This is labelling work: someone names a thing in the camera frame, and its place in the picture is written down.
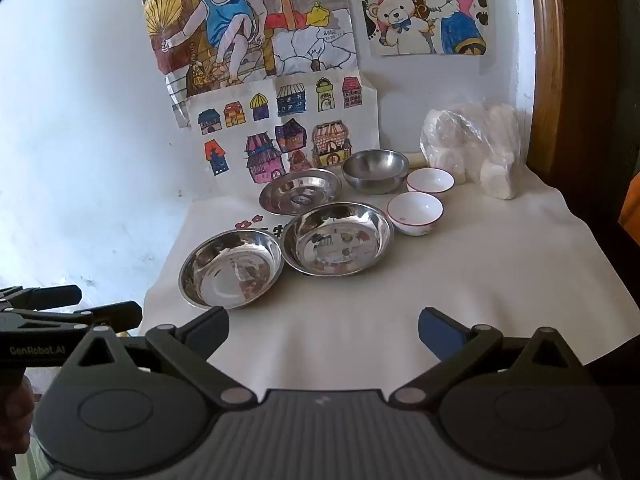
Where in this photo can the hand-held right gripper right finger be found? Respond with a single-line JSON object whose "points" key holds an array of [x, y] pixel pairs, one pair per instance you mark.
{"points": [[440, 332]]}

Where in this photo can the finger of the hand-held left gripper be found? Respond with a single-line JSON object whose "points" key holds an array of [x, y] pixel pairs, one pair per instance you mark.
{"points": [[115, 315], [50, 296]]}

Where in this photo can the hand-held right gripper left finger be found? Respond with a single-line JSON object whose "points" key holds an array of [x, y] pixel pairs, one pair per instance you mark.
{"points": [[212, 325]]}

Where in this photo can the white bowl red rim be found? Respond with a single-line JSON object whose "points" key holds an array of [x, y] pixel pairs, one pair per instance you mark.
{"points": [[415, 212], [430, 180]]}

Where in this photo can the stainless steel bowl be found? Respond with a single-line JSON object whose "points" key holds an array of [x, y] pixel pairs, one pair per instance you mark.
{"points": [[337, 240]]}

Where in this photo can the small steel plate blue sticker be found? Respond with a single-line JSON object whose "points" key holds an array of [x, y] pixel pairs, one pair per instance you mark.
{"points": [[300, 192]]}

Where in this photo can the deep steel bowl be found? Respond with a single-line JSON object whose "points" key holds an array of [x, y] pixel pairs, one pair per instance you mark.
{"points": [[375, 170]]}

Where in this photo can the white printed tablecloth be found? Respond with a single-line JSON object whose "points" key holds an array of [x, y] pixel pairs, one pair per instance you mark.
{"points": [[350, 320]]}

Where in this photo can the clear bag of white lumps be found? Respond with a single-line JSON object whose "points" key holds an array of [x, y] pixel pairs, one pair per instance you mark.
{"points": [[470, 150]]}

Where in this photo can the coloured houses drawing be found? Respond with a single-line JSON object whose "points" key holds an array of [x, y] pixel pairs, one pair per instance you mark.
{"points": [[235, 115]]}

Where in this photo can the orange picture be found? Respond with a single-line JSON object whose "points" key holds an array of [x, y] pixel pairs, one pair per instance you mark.
{"points": [[631, 205]]}

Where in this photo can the drawing of child with fan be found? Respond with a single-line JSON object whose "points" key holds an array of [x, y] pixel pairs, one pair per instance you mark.
{"points": [[220, 20]]}

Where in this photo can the drawing of child with teddy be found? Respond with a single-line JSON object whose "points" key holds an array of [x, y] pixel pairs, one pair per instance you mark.
{"points": [[425, 5]]}

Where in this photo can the wooden door frame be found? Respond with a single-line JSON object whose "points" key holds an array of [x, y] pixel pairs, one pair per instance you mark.
{"points": [[550, 60]]}

